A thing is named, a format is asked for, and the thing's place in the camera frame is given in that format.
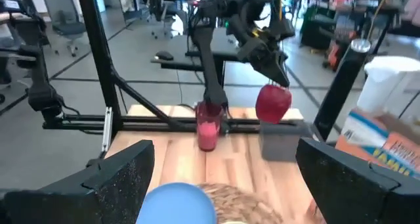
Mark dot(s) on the orange Cheerios cereal box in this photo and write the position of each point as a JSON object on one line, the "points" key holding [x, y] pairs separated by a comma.
{"points": [[377, 145]]}

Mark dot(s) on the grey office chair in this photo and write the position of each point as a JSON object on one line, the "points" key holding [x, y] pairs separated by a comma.
{"points": [[65, 23]]}

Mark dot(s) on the round woven placemat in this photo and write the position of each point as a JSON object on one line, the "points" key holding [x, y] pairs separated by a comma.
{"points": [[243, 204]]}

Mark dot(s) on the black jointed stand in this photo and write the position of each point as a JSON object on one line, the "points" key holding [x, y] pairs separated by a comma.
{"points": [[42, 96]]}

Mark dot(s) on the blue plate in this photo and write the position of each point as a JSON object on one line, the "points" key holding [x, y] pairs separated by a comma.
{"points": [[177, 204]]}

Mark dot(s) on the red apple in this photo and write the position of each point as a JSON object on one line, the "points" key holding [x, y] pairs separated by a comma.
{"points": [[273, 104]]}

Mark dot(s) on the black aluminium table frame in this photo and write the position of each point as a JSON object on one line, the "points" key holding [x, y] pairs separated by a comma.
{"points": [[98, 53]]}

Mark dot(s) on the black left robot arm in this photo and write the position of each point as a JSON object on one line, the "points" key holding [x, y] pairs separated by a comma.
{"points": [[210, 69]]}

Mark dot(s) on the black computer mouse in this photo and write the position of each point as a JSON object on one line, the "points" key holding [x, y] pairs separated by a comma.
{"points": [[164, 55]]}

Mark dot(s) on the grey plastic tray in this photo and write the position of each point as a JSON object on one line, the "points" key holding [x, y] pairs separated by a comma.
{"points": [[282, 145]]}

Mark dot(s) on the red translucent cup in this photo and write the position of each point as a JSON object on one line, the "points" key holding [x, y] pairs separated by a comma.
{"points": [[207, 137]]}

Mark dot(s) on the black desk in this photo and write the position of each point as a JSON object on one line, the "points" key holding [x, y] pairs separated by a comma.
{"points": [[183, 58]]}

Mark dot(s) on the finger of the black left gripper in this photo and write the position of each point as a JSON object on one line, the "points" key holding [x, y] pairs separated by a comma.
{"points": [[286, 73], [270, 66]]}

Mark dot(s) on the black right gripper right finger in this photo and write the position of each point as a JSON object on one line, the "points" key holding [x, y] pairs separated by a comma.
{"points": [[344, 191]]}

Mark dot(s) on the white container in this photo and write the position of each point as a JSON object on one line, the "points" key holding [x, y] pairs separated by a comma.
{"points": [[387, 82]]}

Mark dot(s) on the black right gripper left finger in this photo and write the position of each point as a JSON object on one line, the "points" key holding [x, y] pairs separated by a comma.
{"points": [[108, 191]]}

